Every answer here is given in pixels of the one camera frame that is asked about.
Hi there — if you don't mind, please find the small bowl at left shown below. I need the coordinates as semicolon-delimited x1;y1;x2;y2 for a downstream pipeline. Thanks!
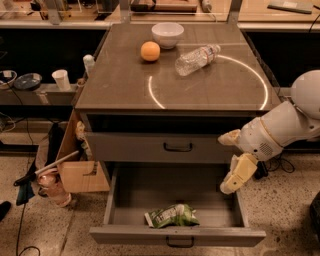
0;70;17;90

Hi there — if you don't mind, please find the open grey middle drawer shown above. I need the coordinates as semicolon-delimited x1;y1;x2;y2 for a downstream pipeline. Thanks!
90;164;266;248

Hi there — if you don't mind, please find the long handled tool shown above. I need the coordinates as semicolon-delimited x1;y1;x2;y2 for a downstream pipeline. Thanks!
13;150;79;186

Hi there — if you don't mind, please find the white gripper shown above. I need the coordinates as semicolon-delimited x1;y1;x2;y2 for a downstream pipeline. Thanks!
218;118;283;194

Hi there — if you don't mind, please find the black cable on floor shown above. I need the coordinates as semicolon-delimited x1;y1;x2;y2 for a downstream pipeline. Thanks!
15;203;42;256

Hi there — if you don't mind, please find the white bowl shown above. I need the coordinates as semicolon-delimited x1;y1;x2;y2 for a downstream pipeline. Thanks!
151;22;184;49

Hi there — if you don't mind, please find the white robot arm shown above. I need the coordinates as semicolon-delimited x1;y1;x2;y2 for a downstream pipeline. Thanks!
218;70;320;194

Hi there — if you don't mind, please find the white paper cup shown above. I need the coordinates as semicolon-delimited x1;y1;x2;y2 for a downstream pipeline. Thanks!
52;69;71;91

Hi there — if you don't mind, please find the orange fruit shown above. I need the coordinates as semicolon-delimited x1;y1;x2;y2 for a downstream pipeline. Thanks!
140;41;160;62

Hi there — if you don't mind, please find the grey top drawer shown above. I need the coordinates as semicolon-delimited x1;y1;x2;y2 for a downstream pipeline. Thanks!
86;132;241;164

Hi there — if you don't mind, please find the green jalapeno chip bag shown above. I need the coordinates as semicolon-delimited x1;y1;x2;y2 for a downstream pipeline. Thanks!
144;204;199;229

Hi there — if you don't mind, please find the pink plastic container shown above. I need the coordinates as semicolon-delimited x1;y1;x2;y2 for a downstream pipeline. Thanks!
37;168;72;207

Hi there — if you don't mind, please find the brown cardboard box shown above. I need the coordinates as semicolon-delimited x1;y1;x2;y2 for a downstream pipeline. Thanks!
57;111;110;193

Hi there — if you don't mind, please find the grey drawer cabinet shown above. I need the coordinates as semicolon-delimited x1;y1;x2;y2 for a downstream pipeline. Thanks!
74;22;284;174

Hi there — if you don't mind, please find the white bottle beside cabinet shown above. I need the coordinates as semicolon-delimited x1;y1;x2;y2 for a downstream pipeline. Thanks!
83;54;95;76

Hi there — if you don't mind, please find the clear plastic water bottle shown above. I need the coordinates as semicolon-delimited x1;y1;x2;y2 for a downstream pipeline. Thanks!
175;44;221;76

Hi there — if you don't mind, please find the grey side shelf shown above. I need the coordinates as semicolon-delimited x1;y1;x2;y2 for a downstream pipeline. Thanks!
0;84;77;106

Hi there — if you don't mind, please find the dark round plate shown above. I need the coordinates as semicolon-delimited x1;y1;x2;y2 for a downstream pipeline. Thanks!
14;73;42;91

